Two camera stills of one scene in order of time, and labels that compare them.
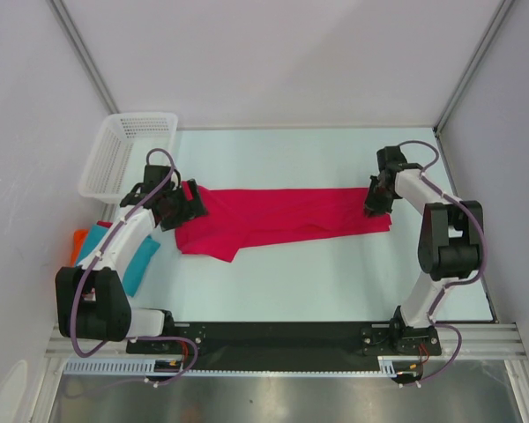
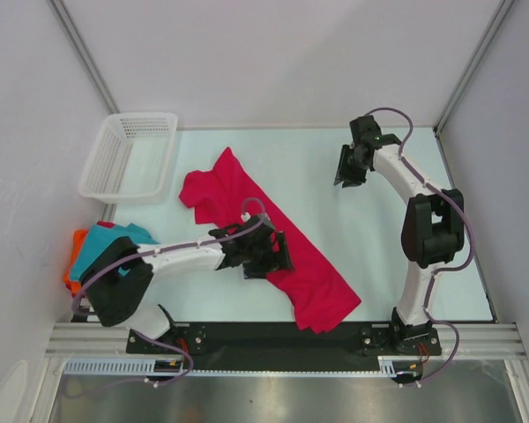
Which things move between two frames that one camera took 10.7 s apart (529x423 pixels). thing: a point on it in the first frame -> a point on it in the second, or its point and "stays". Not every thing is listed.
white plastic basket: x=117 y=159 stays
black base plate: x=287 y=345 stays
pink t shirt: x=243 y=218 -> x=227 y=193
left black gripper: x=184 y=216 -> x=274 y=260
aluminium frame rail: x=470 y=340 stays
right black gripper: x=372 y=206 -> x=344 y=174
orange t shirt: x=78 y=240 stays
